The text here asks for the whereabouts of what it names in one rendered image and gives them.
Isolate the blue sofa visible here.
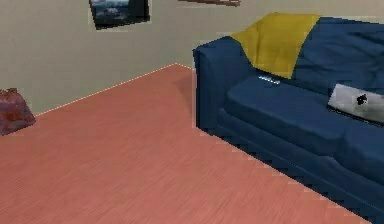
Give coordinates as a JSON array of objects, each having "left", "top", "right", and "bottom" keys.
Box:
[{"left": 192, "top": 16, "right": 384, "bottom": 224}]

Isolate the grey laptop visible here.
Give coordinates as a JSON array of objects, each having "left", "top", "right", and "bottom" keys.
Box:
[{"left": 327, "top": 83, "right": 384, "bottom": 127}]

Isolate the dark framed picture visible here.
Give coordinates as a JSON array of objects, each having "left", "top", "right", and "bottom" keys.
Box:
[{"left": 88, "top": 0, "right": 152, "bottom": 31}]

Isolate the brown framed picture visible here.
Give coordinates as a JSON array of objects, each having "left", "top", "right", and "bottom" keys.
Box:
[{"left": 177, "top": 0, "right": 242, "bottom": 8}]

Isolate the yellow blanket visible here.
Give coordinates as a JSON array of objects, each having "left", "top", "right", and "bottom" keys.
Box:
[{"left": 229, "top": 12, "right": 322, "bottom": 80}]

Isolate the small silver remote control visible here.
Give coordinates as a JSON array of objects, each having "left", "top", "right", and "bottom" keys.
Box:
[{"left": 258, "top": 75, "right": 281, "bottom": 86}]

